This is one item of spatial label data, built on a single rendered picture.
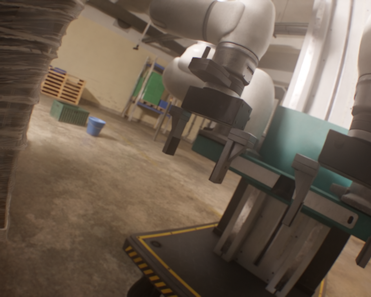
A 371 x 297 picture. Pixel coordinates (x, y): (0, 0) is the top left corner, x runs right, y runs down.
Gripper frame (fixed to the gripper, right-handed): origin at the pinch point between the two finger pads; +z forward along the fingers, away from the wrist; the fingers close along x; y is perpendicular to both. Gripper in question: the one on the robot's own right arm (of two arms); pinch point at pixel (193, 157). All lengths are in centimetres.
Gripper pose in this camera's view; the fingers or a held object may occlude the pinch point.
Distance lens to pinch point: 42.4
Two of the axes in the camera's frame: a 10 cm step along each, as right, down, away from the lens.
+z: -4.0, 9.1, 0.9
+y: 6.1, 1.9, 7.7
